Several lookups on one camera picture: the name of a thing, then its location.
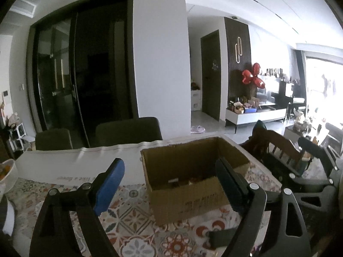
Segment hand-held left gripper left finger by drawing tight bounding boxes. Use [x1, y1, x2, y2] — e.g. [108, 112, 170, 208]
[29, 157, 125, 257]

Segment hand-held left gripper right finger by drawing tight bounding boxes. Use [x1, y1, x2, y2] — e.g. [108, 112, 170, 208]
[215, 157, 312, 257]

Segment coffee table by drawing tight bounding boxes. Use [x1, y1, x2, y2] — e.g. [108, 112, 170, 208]
[283, 123, 331, 145]

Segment white electric cooker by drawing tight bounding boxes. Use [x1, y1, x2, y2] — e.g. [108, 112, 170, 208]
[0, 193, 17, 236]

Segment white tv cabinet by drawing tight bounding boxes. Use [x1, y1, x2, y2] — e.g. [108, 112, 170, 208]
[225, 104, 286, 134]

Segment small dark green chair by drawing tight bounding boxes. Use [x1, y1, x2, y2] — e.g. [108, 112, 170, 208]
[35, 128, 73, 151]

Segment cardboard box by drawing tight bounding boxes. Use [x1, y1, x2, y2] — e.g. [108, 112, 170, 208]
[140, 136, 251, 226]

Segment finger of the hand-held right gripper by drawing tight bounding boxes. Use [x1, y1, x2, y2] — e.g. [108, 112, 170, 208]
[289, 172, 337, 216]
[297, 136, 342, 172]

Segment dark sliding glass door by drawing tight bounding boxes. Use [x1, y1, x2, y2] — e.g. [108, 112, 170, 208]
[27, 0, 134, 148]

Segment wide dark green chair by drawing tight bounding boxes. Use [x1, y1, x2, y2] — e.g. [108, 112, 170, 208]
[95, 117, 163, 147]

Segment small white cube shelf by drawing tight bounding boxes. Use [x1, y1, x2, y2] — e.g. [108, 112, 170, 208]
[9, 123, 26, 148]

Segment dark room door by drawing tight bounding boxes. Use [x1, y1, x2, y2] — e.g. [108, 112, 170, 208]
[200, 29, 222, 121]

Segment red foil balloons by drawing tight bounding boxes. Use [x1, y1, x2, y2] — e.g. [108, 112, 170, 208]
[242, 63, 266, 89]

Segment floral patterned table cover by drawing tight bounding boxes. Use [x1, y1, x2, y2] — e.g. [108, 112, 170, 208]
[5, 135, 284, 257]

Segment wooden chair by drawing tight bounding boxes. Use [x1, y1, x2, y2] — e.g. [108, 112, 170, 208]
[241, 120, 313, 183]

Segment white bowl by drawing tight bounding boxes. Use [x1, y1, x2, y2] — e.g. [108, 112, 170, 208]
[0, 158, 18, 194]

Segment looped wall light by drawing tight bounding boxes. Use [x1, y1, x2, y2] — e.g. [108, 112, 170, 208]
[235, 36, 243, 65]

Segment flower bouquet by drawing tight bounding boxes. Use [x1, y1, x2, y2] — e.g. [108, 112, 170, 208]
[5, 112, 21, 129]

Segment dark slatted wall panel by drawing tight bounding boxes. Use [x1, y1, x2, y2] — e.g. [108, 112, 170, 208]
[223, 17, 253, 108]

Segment ceiling air vent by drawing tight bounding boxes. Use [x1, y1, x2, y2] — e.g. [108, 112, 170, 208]
[10, 0, 37, 18]

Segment dark green snack packet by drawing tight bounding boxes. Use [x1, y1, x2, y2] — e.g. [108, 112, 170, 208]
[208, 228, 239, 248]

